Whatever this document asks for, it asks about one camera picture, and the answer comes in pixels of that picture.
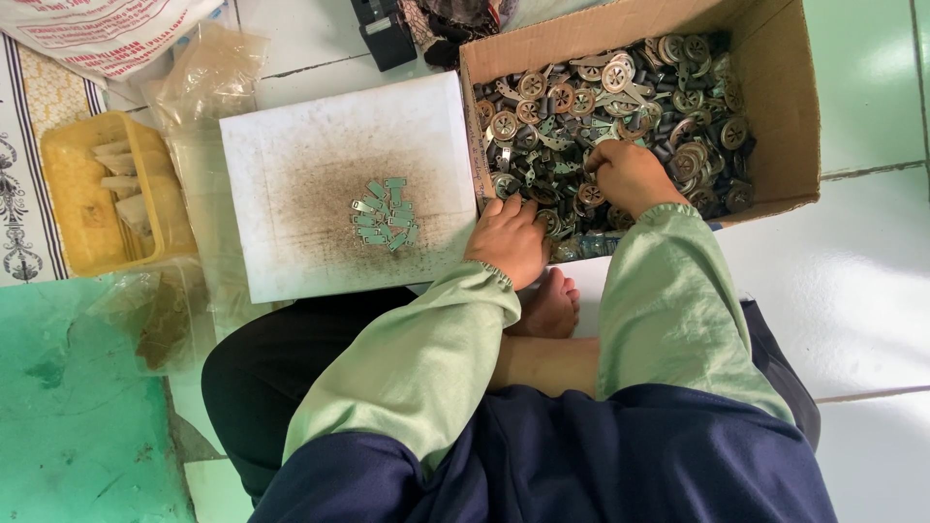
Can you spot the person's right hand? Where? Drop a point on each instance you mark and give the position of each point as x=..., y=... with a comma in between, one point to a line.
x=628, y=178

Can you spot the person's left hand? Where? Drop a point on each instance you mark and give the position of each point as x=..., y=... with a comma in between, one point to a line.
x=508, y=243

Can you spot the person's left fingers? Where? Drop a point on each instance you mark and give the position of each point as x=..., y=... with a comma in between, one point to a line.
x=517, y=209

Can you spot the person's right fingers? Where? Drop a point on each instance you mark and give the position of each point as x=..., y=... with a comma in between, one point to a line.
x=597, y=161

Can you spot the heap of metal parts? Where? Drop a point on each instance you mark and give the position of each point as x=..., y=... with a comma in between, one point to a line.
x=617, y=109

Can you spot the person's bare foot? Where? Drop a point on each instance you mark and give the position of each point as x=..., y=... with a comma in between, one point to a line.
x=548, y=309

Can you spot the pile of small green plates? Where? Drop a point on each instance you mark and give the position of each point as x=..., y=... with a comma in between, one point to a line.
x=385, y=213

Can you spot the brown cardboard box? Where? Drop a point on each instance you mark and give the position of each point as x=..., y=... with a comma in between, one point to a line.
x=770, y=109

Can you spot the dark patterned cloth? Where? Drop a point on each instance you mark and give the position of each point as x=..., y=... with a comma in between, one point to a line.
x=454, y=25

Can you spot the white stained board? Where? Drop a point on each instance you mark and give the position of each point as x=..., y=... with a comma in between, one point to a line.
x=305, y=181

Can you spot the black device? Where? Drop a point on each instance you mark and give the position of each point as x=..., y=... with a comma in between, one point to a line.
x=383, y=33

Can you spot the person's legs and clothing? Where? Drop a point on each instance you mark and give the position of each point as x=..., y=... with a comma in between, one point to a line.
x=508, y=450

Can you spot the clear plastic bag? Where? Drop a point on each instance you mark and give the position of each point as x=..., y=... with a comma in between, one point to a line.
x=207, y=87

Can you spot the plastic bag with brown residue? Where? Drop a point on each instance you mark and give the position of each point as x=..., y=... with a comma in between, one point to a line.
x=156, y=319

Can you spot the yellow plastic basket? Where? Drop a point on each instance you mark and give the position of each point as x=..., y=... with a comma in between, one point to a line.
x=80, y=189

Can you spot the white printed sack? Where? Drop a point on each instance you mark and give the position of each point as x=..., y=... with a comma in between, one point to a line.
x=102, y=33

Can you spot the green floor mat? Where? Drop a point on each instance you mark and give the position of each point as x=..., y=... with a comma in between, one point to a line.
x=72, y=414

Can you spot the patterned floor mat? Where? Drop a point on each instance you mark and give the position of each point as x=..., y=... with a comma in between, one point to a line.
x=29, y=160

